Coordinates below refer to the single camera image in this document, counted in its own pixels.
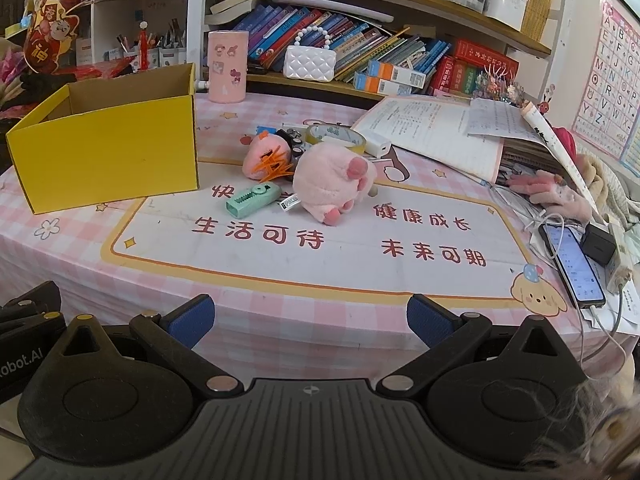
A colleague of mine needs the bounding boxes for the loose printed paper sheet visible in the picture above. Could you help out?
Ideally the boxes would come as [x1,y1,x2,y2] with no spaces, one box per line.
[466,99,542,144]

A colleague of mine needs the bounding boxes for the white power strip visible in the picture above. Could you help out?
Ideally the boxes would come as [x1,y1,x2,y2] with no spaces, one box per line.
[605,216,634,294]

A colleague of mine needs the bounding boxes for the open workbook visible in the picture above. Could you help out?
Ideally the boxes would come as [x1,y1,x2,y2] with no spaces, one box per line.
[352,96,503,183]

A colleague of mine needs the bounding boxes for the yellow tape roll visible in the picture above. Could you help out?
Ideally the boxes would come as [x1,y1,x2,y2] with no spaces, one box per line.
[304,124,367,155]

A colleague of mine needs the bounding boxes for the yellow cardboard box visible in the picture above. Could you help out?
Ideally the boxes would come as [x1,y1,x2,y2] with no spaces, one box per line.
[6,64,198,214]

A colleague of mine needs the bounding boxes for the orange blue medicine box upper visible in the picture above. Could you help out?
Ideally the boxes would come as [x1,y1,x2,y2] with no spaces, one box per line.
[368,60,426,89]

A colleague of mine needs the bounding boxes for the red fortune god decoration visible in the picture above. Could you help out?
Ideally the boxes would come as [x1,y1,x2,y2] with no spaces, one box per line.
[24,0,87,74]

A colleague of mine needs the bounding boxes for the smartphone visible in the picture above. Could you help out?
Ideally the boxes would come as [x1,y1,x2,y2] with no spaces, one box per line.
[538,224,606,309]

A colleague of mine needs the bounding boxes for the large pink plush pig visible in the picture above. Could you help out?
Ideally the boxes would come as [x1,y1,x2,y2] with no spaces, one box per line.
[293,142,378,226]

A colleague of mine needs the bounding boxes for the pink plush glove toy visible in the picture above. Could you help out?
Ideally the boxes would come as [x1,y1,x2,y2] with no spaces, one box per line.
[506,170,592,224]

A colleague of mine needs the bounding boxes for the small pink plush chick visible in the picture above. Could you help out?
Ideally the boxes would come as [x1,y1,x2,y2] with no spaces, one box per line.
[242,131,294,183]

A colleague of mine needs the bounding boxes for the white quilted pearl purse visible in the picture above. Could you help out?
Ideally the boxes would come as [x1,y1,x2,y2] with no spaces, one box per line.
[283,26,336,82]

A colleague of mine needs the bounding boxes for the green correction tape dispenser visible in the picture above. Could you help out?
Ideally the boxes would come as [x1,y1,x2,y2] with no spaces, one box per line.
[226,182,281,220]

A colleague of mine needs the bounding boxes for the black power adapter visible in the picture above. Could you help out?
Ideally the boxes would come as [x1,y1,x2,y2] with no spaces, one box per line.
[579,223,616,266]

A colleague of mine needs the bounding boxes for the red dictionary books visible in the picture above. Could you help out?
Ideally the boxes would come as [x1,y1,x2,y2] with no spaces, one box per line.
[427,39,520,96]

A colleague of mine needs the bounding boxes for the orange blue medicine box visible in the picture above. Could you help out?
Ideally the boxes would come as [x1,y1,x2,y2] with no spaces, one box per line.
[368,60,426,89]
[352,73,413,96]

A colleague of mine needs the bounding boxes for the red hanging tassel ornament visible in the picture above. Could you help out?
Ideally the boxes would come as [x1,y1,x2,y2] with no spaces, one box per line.
[138,21,149,72]

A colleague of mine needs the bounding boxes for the black binder clip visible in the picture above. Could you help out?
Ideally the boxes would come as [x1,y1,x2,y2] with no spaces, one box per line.
[276,129,306,158]

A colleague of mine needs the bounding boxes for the pink cylindrical pen holder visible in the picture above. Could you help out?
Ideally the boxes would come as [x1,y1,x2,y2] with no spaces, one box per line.
[207,30,248,104]

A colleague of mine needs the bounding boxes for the pink checkered table mat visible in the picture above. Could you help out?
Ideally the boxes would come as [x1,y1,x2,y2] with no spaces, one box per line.
[1,94,639,378]

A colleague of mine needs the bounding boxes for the alphabet wall poster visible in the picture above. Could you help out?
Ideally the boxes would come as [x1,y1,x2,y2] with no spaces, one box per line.
[574,0,639,174]

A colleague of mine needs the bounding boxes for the orange blue medicine box lower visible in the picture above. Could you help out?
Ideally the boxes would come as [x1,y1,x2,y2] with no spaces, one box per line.
[352,73,413,96]

